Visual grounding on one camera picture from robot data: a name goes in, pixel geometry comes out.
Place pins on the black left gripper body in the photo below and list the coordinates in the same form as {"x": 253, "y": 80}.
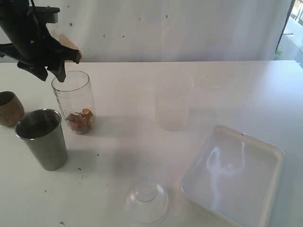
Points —
{"x": 31, "y": 44}

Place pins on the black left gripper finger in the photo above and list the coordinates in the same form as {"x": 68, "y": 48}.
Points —
{"x": 58, "y": 69}
{"x": 69, "y": 54}

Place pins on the clear plastic shaker tumbler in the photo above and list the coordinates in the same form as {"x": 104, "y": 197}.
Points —
{"x": 74, "y": 94}

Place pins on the olive-brown food piece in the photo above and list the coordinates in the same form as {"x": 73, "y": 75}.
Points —
{"x": 86, "y": 111}

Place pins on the brown and yellow food pieces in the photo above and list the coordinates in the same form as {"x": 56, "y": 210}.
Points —
{"x": 81, "y": 123}

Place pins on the brown wooden cup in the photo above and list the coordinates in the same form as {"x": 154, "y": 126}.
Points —
{"x": 11, "y": 109}

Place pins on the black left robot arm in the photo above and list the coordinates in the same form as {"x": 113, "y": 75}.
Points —
{"x": 21, "y": 7}

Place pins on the clear dome shaker lid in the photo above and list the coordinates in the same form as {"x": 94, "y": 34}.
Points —
{"x": 146, "y": 201}

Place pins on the stainless steel cup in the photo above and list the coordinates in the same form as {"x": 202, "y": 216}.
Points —
{"x": 41, "y": 130}

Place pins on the translucent white plastic cup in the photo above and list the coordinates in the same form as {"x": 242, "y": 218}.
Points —
{"x": 171, "y": 100}

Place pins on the white square plastic tray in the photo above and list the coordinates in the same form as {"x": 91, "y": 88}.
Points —
{"x": 235, "y": 176}

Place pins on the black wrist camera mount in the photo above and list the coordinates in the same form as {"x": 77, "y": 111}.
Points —
{"x": 45, "y": 15}

